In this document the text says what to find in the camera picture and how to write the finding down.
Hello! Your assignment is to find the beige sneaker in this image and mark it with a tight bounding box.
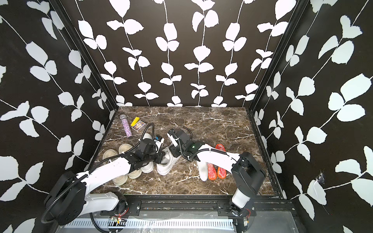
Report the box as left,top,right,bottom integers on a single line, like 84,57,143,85
118,143,143,180
101,149,129,186

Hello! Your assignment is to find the white grey insole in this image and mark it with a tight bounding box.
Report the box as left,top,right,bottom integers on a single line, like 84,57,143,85
196,161,208,182

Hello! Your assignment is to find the yellow wedge block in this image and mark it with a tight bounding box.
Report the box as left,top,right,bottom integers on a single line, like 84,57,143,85
131,117,140,127

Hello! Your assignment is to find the white sneaker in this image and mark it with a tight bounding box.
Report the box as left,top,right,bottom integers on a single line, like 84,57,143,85
156,147,180,175
141,133,154,174

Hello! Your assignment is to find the purple glitter tube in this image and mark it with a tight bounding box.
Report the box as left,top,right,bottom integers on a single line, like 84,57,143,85
119,114,132,137

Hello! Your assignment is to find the small purple card box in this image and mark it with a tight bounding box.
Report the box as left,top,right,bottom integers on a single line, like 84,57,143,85
132,120,146,132

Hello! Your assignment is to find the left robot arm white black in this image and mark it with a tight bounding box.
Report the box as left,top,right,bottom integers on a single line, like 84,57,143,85
41,138,165,225

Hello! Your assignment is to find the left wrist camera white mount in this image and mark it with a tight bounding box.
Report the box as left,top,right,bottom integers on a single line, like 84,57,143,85
154,135,164,151

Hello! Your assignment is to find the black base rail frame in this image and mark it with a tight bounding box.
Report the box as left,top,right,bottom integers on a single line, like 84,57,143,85
58,194,298,217

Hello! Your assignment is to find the red orange insole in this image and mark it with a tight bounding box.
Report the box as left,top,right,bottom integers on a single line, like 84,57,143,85
207,163,217,180

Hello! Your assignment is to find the white slotted cable duct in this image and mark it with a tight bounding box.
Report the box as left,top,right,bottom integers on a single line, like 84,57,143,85
63,218,235,231

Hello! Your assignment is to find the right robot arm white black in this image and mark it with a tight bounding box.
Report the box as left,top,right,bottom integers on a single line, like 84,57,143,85
167,129,266,217

